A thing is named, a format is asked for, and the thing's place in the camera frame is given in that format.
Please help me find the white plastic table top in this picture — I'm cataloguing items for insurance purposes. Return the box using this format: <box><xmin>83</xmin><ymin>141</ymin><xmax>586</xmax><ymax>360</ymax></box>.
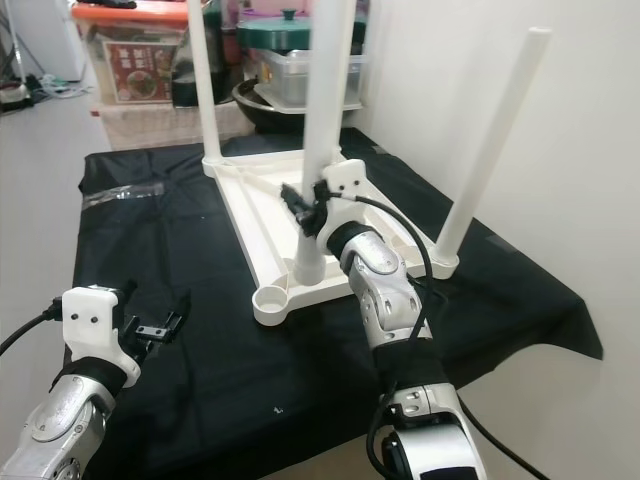
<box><xmin>202</xmin><ymin>145</ymin><xmax>461</xmax><ymax>327</ymax></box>

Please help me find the black tablecloth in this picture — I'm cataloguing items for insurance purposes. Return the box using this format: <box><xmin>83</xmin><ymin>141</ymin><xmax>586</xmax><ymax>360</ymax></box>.
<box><xmin>72</xmin><ymin>128</ymin><xmax>606</xmax><ymax>480</ymax></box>

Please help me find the black wok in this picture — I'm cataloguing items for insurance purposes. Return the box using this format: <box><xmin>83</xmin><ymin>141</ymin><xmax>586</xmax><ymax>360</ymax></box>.
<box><xmin>230</xmin><ymin>80</ymin><xmax>323</xmax><ymax>135</ymax></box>

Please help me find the narrow clear tape strip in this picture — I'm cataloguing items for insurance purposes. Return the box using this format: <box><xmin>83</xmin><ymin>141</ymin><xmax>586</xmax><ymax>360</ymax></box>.
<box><xmin>82</xmin><ymin>183</ymin><xmax>167</xmax><ymax>210</ymax></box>

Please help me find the pink fleece cover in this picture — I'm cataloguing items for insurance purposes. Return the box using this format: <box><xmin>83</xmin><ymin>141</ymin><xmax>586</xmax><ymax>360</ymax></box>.
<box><xmin>95</xmin><ymin>98</ymin><xmax>243</xmax><ymax>153</ymax></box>

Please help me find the dark glass pan lid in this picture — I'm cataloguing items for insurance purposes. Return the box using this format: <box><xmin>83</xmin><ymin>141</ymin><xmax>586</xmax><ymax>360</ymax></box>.
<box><xmin>172</xmin><ymin>0</ymin><xmax>233</xmax><ymax>109</ymax></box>

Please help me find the green pot lid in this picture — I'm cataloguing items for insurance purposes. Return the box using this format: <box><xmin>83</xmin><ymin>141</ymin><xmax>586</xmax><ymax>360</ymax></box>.
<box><xmin>237</xmin><ymin>10</ymin><xmax>327</xmax><ymax>53</ymax></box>

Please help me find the orange-lid box with red poster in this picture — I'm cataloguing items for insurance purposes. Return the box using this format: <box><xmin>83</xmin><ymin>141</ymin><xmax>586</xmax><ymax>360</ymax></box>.
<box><xmin>72</xmin><ymin>0</ymin><xmax>197</xmax><ymax>107</ymax></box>

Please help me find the grey upright vacuum cleaner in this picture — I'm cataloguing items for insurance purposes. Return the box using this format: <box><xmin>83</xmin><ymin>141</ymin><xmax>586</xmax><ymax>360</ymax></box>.
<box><xmin>0</xmin><ymin>72</ymin><xmax>37</xmax><ymax>107</ymax></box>

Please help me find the white chest appliance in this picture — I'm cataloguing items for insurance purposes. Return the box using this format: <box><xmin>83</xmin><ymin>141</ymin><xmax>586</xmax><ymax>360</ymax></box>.
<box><xmin>15</xmin><ymin>0</ymin><xmax>87</xmax><ymax>83</ymax></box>

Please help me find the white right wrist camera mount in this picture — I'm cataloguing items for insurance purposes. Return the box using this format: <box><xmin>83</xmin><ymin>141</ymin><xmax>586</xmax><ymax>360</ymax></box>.
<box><xmin>315</xmin><ymin>159</ymin><xmax>367</xmax><ymax>253</ymax></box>

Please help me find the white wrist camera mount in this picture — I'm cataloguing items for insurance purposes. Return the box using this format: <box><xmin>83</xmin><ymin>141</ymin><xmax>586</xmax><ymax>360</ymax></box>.
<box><xmin>60</xmin><ymin>285</ymin><xmax>143</xmax><ymax>389</ymax></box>
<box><xmin>315</xmin><ymin>159</ymin><xmax>367</xmax><ymax>253</ymax></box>

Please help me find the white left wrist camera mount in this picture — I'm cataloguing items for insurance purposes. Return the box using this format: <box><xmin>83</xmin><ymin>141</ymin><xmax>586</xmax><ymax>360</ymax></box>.
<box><xmin>60</xmin><ymin>285</ymin><xmax>143</xmax><ymax>389</ymax></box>

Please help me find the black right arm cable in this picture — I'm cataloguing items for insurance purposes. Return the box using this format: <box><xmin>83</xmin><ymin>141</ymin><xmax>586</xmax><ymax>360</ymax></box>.
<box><xmin>358</xmin><ymin>194</ymin><xmax>553</xmax><ymax>480</ymax></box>

